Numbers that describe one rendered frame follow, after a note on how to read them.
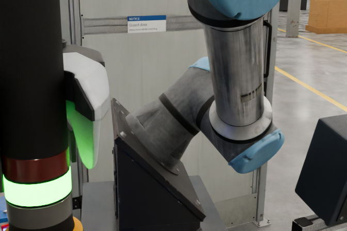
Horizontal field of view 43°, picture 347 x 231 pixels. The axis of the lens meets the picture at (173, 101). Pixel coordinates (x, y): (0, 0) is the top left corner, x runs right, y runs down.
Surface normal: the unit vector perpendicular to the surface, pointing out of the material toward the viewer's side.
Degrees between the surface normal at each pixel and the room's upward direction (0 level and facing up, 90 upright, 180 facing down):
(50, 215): 90
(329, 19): 90
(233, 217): 90
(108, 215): 0
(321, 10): 90
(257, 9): 109
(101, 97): 42
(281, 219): 0
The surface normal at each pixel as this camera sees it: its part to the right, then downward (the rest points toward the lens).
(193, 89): -0.48, -0.29
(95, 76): 0.68, -0.69
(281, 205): 0.01, -0.96
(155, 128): 0.00, -0.34
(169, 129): 0.25, -0.07
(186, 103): -0.18, -0.09
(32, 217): 0.07, 0.28
